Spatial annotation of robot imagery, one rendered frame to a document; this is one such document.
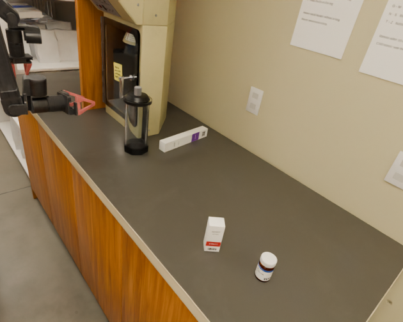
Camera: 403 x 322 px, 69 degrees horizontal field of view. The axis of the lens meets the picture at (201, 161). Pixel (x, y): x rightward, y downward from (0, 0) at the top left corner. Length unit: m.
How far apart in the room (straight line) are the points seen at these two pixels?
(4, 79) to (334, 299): 1.13
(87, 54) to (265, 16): 0.81
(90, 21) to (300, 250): 1.26
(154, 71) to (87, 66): 0.40
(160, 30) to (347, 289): 1.07
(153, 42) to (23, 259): 1.52
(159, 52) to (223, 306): 0.94
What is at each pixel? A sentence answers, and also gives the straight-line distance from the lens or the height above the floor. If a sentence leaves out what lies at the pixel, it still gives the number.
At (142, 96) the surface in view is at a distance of 1.16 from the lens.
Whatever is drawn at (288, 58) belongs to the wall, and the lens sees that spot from 1.26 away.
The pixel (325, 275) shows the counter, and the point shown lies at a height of 0.94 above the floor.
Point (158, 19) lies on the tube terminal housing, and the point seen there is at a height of 1.43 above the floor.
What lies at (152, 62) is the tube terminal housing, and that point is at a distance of 1.26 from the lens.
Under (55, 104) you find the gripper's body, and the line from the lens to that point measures 1.17.
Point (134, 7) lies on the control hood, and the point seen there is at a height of 1.46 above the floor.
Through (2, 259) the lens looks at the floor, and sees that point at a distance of 2.21.
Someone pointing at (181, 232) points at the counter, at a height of 0.94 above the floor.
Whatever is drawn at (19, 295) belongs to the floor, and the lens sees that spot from 2.01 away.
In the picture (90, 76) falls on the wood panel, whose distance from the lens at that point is 1.58.
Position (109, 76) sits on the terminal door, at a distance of 1.48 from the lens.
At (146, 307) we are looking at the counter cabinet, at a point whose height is 0.61.
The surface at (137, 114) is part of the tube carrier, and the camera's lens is 1.15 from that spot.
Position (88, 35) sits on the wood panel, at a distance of 1.53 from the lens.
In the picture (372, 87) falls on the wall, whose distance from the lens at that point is 1.13.
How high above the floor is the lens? 1.58
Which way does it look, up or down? 31 degrees down
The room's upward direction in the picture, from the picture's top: 10 degrees clockwise
